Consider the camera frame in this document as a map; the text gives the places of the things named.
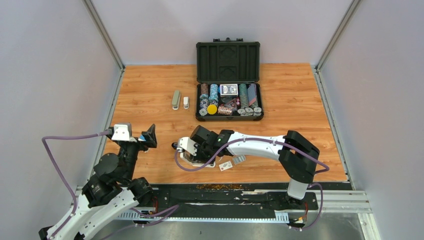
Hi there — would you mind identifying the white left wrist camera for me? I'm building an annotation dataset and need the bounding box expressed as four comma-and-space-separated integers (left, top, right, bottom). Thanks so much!
111, 122, 137, 142

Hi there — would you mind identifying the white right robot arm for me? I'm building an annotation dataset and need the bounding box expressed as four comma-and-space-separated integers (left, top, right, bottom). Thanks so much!
173, 125, 320, 209

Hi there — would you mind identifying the black poker chip case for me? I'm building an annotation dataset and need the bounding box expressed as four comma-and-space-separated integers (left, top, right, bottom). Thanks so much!
194, 38, 265, 122

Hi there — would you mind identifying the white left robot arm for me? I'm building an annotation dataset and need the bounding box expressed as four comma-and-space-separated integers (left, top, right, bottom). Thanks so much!
38, 123, 158, 240

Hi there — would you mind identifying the yellow poker chip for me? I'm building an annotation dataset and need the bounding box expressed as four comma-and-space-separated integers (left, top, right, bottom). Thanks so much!
207, 104, 218, 115

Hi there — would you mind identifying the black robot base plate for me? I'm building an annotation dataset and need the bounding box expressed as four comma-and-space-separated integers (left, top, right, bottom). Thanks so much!
135, 183, 320, 219

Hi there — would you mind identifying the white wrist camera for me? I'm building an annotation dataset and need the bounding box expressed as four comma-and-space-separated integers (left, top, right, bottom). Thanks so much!
111, 122, 137, 142
176, 136, 198, 156

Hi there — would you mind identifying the grey-green stapler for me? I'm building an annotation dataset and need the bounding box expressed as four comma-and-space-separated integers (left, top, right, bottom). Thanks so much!
171, 90, 181, 111

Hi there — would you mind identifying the aluminium slotted rail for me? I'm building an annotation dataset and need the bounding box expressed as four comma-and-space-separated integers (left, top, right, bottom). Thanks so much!
115, 207, 290, 223

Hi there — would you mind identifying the small white stapler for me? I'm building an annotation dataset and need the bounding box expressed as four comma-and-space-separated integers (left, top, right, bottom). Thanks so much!
183, 96, 190, 109

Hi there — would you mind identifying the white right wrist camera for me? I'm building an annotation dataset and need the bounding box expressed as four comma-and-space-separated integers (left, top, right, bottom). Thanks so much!
176, 136, 198, 156

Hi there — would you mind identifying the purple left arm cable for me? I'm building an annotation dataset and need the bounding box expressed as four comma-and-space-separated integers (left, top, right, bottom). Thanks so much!
41, 129, 114, 240

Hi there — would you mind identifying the white and blue staple box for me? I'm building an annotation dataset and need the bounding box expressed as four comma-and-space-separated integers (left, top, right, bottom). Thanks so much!
138, 135, 146, 142

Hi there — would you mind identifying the blue playing card deck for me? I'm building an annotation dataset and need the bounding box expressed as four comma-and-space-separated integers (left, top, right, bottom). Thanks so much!
219, 84, 239, 97

